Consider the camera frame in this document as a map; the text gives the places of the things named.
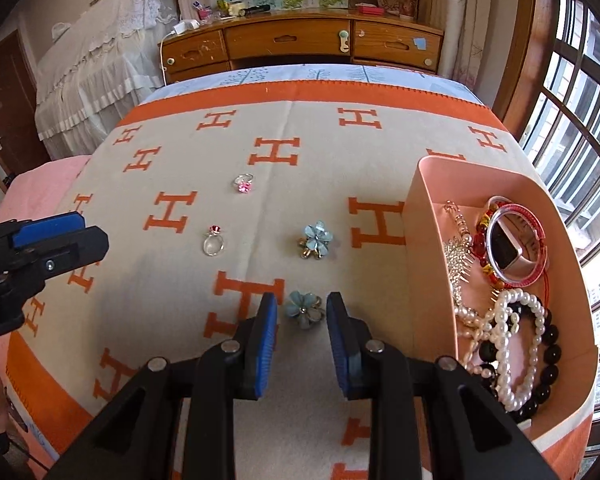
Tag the white floral curtain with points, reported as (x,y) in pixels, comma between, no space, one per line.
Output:
(467,25)

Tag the window with dark grille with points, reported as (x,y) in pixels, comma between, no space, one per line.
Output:
(580,125)

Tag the pink bed sheet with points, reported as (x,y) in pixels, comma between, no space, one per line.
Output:
(45,180)

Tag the crystal leaf hair comb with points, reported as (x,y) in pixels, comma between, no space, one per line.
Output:
(455,260)

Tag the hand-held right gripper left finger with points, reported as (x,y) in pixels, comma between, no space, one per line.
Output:
(262,345)

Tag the white lace cover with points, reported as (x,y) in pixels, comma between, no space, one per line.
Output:
(95,70)

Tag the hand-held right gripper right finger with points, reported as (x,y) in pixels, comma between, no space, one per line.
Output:
(342,345)

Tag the white charger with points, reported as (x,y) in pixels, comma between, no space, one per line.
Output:
(187,26)

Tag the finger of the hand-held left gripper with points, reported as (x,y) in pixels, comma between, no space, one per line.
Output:
(75,250)
(45,227)

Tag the pink cardboard box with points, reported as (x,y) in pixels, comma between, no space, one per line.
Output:
(430,285)

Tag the green pen holder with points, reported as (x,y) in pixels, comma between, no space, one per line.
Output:
(224,6)

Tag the pink smartwatch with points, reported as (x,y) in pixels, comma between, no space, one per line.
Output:
(505,252)

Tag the green floral picture strip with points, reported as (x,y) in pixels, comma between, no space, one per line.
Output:
(292,0)

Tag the blue flower brooch gold trim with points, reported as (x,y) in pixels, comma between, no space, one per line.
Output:
(315,240)

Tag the orange beige printed blanket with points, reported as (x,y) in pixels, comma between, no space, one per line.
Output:
(305,170)

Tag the brown door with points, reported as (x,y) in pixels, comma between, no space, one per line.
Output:
(7,110)

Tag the blue sticker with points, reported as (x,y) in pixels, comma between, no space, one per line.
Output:
(420,43)

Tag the black flashlight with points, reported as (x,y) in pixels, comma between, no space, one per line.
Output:
(257,10)

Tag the pink container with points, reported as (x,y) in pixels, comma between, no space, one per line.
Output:
(203,11)

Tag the blue floral bed sheet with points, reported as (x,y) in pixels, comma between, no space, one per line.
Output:
(280,74)

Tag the wooden desk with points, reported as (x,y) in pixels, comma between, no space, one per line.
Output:
(280,40)

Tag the floral canister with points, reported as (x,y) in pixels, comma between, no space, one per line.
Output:
(408,2)

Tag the red flat box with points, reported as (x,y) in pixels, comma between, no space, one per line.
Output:
(370,9)

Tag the green child lock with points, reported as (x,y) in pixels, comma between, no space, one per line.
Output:
(343,40)

